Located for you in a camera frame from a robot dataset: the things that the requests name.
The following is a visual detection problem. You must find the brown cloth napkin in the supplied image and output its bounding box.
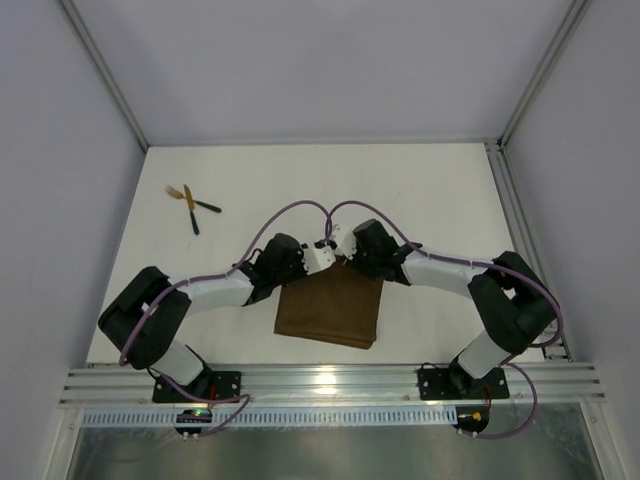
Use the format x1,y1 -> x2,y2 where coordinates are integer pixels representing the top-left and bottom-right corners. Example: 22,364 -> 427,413
274,262 -> 383,350

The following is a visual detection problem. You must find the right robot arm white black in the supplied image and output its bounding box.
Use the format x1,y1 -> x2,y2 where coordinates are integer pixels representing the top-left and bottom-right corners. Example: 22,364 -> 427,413
332,219 -> 558,394

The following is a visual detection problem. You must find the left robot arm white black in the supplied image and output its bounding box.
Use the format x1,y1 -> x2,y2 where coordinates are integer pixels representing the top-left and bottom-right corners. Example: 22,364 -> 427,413
98,233 -> 306,387

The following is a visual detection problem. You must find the left black controller board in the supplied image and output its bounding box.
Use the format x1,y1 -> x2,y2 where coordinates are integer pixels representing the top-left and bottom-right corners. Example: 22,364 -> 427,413
174,408 -> 212,440

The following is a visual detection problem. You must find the black controller board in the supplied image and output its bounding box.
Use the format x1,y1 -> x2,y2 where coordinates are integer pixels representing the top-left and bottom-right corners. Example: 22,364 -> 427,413
453,408 -> 490,438
174,408 -> 212,440

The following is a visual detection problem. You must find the right black controller board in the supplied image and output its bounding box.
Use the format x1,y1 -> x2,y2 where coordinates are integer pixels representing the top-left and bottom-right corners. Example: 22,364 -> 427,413
453,408 -> 490,438

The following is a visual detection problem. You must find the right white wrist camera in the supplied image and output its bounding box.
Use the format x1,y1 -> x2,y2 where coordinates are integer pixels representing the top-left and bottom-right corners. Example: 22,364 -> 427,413
330,225 -> 357,260

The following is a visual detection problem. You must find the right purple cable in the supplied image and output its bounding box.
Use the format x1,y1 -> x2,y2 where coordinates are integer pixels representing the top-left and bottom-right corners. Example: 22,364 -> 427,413
324,200 -> 567,441

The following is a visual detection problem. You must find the purple cable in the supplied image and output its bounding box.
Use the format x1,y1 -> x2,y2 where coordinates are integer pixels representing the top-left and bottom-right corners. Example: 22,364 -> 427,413
117,199 -> 332,441
324,200 -> 567,441

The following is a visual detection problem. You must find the gold knife green handle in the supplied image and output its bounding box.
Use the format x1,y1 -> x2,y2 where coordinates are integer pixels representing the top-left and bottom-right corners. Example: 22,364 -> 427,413
183,184 -> 200,236

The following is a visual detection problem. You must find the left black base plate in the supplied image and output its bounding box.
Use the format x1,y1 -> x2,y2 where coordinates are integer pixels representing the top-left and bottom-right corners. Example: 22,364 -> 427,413
150,366 -> 242,404

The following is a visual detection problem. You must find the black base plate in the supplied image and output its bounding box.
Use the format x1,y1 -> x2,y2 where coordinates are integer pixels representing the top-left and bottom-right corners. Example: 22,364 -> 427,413
150,366 -> 242,404
416,363 -> 510,401

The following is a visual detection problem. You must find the gold fork green handle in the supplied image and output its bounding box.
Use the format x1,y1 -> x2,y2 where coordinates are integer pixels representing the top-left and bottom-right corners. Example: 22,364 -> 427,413
165,185 -> 222,213

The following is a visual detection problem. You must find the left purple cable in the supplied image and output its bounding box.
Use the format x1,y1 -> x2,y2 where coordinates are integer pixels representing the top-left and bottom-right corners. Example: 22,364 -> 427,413
117,199 -> 332,441

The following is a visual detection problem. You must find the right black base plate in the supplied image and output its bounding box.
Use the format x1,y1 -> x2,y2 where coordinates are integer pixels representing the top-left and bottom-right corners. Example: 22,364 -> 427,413
416,363 -> 510,401

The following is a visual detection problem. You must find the right aluminium rail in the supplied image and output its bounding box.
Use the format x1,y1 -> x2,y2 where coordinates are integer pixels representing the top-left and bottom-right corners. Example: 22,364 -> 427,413
484,141 -> 573,362

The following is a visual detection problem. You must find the aluminium rail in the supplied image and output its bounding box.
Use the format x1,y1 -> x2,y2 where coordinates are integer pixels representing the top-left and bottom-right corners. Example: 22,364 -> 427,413
484,141 -> 573,362
59,362 -> 606,407

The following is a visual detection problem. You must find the grey slotted cable duct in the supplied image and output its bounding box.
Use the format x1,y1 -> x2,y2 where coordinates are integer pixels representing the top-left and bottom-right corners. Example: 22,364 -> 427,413
81,405 -> 456,428

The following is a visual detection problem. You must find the front aluminium rail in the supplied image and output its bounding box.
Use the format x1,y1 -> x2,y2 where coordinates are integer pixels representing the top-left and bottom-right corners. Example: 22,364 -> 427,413
59,362 -> 606,407

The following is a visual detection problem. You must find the right aluminium frame post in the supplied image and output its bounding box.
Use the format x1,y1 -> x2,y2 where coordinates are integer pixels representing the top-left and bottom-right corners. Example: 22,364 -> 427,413
497,0 -> 592,150

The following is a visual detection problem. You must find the aluminium frame post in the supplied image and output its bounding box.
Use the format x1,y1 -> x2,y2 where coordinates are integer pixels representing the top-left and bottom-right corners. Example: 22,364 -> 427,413
497,0 -> 592,150
56,0 -> 150,153

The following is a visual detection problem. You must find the left aluminium frame post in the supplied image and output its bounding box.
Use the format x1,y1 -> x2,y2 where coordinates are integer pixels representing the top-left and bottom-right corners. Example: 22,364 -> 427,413
56,0 -> 150,153

